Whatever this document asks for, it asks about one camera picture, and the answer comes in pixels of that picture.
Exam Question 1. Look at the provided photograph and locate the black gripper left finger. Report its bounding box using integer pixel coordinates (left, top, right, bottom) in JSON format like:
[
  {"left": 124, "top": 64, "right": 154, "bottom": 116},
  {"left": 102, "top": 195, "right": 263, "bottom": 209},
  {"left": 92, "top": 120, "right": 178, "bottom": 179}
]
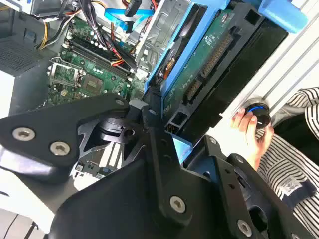
[{"left": 0, "top": 93, "right": 193, "bottom": 226}]

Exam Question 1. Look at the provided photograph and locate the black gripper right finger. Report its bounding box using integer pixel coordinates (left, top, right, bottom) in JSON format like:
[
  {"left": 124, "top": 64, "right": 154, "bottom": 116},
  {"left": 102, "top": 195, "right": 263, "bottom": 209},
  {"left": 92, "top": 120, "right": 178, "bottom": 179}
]
[{"left": 199, "top": 135, "right": 315, "bottom": 239}]

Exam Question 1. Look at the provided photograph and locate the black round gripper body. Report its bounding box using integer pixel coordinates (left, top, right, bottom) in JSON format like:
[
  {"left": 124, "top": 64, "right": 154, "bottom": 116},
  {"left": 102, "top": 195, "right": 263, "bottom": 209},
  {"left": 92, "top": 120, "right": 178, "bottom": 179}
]
[{"left": 48, "top": 158, "right": 240, "bottom": 239}]

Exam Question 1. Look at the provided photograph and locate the round black blue-ringed tool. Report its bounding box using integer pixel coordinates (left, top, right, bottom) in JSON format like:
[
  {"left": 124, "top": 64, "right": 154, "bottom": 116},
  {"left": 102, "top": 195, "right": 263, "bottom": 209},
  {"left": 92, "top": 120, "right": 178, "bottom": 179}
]
[{"left": 243, "top": 98, "right": 272, "bottom": 130}]

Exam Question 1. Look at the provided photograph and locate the hard disk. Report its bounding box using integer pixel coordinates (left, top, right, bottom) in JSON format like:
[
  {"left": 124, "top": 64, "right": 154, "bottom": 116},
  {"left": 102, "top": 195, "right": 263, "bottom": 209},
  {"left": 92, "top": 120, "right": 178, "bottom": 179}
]
[{"left": 143, "top": 0, "right": 309, "bottom": 165}]

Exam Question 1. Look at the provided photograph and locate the blue disk wire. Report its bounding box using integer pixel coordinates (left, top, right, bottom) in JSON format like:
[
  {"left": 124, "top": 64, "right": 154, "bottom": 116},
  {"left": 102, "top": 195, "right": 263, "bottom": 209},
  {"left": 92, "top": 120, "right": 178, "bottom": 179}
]
[{"left": 104, "top": 7, "right": 157, "bottom": 34}]

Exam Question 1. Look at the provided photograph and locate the bare person hand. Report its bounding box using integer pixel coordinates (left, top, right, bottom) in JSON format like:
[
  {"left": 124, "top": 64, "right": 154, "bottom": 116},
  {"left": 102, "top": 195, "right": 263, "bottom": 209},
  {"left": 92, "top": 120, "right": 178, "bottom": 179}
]
[{"left": 230, "top": 108, "right": 275, "bottom": 172}]

